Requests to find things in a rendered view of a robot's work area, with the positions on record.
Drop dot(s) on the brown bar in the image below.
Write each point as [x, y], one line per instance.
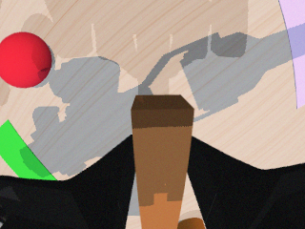
[162, 127]

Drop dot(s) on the orange cylinder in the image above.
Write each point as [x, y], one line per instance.
[192, 223]

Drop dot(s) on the green rectangle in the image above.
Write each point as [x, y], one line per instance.
[19, 156]

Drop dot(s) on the lavender flat rectangle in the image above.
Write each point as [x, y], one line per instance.
[294, 16]

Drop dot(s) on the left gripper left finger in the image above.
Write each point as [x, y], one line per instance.
[96, 198]

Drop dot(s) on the red ball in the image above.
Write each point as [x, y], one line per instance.
[25, 59]

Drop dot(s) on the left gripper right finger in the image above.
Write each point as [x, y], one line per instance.
[232, 194]

